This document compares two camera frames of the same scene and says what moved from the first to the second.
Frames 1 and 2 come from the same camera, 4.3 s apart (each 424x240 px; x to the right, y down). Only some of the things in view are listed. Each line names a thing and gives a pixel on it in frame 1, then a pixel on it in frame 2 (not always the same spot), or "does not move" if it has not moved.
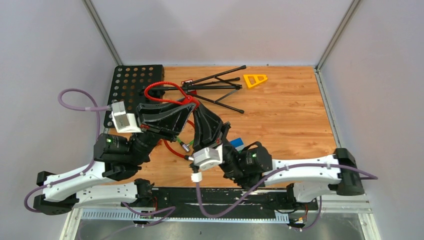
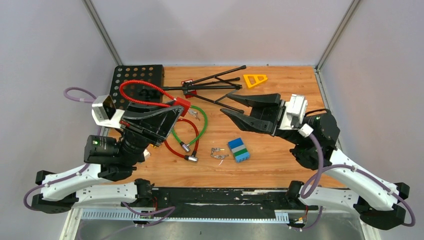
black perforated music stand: [143, 84] does not move
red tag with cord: [188, 99] -> [181, 104]
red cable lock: [186, 157] does not move
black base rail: [184, 201] does not move
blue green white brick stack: [238, 143] does not move
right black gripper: [215, 131] -> [262, 119]
